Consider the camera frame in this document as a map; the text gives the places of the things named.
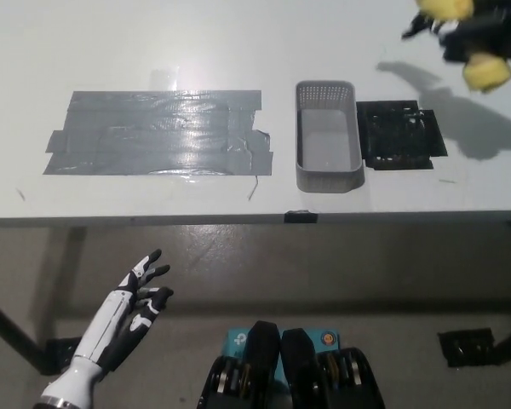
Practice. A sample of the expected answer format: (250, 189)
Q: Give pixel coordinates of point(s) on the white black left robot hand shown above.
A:
(110, 324)

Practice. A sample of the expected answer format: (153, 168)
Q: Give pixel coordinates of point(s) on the teal router box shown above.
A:
(237, 339)

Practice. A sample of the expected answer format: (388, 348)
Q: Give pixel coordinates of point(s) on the grey duct tape patch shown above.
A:
(153, 136)

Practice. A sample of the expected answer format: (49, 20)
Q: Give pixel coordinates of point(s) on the black diagonal table leg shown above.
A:
(13, 332)

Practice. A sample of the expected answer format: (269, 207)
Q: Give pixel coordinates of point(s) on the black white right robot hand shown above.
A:
(489, 34)

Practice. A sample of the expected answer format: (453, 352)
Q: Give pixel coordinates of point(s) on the grey perforated plastic basket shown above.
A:
(328, 140)

